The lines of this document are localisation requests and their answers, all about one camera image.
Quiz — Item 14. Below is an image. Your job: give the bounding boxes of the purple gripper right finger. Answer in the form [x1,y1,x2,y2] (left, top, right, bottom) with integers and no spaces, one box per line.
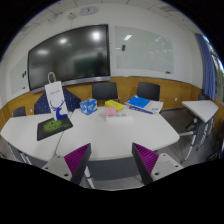
[131,142,184,186]

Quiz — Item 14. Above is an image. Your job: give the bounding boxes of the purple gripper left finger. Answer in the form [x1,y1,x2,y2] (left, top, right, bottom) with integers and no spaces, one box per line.
[42,142,92,186]

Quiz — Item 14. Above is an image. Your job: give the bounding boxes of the pink charger plug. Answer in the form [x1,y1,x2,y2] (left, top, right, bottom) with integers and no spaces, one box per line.
[105,107,116,116]

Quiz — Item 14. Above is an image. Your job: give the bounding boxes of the black mouse pad green print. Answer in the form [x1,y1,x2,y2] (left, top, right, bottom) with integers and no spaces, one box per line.
[37,117,73,141]

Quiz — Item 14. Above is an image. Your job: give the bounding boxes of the white power strip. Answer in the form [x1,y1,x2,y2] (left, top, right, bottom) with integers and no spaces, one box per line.
[106,113,132,122]

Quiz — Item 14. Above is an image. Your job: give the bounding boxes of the blue tissue box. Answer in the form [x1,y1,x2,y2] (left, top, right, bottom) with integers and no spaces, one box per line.
[80,98,97,115]

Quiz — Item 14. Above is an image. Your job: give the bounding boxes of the blue book stack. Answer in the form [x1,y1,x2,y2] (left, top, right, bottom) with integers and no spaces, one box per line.
[126,95,163,114]

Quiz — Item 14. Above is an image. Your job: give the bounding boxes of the blue patterned chair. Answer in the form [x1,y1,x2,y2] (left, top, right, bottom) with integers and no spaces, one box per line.
[34,88,81,115]

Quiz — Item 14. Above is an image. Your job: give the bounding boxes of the black chair right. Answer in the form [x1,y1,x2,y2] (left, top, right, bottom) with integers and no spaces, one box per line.
[137,82,160,101]

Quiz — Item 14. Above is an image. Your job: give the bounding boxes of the black chair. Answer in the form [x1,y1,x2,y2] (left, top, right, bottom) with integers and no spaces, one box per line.
[92,82,118,100]
[137,82,160,101]

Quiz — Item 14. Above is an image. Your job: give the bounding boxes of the black chair centre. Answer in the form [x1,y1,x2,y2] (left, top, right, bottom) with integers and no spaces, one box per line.
[92,82,118,100]

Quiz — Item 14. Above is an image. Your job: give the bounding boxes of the white side table right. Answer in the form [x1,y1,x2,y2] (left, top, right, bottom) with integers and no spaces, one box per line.
[179,100,218,162]

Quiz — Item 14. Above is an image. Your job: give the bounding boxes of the white bag with blue deer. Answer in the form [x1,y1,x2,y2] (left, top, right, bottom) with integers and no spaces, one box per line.
[45,72,68,121]

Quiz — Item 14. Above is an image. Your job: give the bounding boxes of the dark chair far left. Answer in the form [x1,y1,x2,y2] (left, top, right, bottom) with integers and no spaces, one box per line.
[13,106,26,117]

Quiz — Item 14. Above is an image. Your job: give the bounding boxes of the small whiteboard left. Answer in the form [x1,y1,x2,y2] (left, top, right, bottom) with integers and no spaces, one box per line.
[10,55,28,95]

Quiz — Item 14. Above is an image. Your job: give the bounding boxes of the blue curtain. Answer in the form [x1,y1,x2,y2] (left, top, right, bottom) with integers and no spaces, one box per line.
[196,34,216,100]

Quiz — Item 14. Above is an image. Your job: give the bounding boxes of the large black wall display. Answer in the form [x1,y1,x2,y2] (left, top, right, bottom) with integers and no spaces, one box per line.
[27,24,111,92]

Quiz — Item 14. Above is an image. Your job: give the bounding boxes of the glass whiteboard on wall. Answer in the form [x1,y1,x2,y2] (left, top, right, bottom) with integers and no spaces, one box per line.
[115,26,174,74]

